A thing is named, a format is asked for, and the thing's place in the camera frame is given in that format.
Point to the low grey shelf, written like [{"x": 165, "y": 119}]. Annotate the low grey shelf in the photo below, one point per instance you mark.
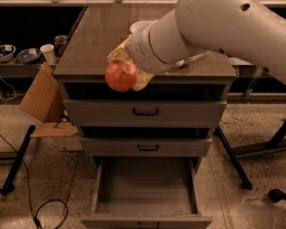
[{"x": 15, "y": 69}]

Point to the blue bowl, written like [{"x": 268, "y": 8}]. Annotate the blue bowl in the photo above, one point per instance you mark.
[{"x": 29, "y": 56}]

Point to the white paper cup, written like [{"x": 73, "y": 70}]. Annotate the white paper cup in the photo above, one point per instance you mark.
[{"x": 49, "y": 53}]

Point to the grey drawer cabinet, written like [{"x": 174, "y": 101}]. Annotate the grey drawer cabinet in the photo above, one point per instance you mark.
[{"x": 81, "y": 73}]

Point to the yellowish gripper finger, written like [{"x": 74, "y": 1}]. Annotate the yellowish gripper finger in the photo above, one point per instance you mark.
[
  {"x": 142, "y": 80},
  {"x": 121, "y": 52}
]

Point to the middle grey drawer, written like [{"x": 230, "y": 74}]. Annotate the middle grey drawer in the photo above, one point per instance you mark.
[{"x": 175, "y": 147}]

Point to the white bowl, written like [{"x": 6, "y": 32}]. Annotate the white bowl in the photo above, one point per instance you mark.
[{"x": 140, "y": 25}]

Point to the brown cardboard box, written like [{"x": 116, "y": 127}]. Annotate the brown cardboard box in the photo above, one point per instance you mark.
[{"x": 44, "y": 102}]

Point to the grey drawer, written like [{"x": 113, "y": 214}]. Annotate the grey drawer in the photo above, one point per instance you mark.
[
  {"x": 145, "y": 193},
  {"x": 175, "y": 147},
  {"x": 163, "y": 114}
]

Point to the bottom grey drawer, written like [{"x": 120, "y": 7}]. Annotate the bottom grey drawer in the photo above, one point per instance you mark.
[{"x": 145, "y": 193}]

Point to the black caster foot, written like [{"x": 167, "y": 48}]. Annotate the black caster foot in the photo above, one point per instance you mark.
[{"x": 276, "y": 195}]

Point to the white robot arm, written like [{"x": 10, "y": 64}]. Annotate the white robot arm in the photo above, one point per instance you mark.
[{"x": 244, "y": 29}]

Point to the black right stand leg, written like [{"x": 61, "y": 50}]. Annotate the black right stand leg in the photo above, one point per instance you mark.
[{"x": 245, "y": 182}]

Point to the clear plastic water bottle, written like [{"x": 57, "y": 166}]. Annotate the clear plastic water bottle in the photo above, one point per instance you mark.
[{"x": 186, "y": 61}]

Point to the glass jar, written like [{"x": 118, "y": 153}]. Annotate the glass jar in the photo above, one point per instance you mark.
[{"x": 60, "y": 43}]

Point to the black left stand leg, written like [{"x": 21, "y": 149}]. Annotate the black left stand leg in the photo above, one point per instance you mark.
[{"x": 8, "y": 185}]

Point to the top grey drawer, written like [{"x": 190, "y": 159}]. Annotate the top grey drawer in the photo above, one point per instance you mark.
[{"x": 163, "y": 114}]

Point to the grey bowl with items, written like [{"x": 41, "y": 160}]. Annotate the grey bowl with items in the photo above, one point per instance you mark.
[{"x": 7, "y": 53}]

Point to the black stand leg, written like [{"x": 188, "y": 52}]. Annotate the black stand leg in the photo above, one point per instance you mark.
[
  {"x": 8, "y": 185},
  {"x": 245, "y": 182}
]

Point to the red apple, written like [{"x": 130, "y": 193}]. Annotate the red apple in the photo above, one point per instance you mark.
[{"x": 121, "y": 75}]

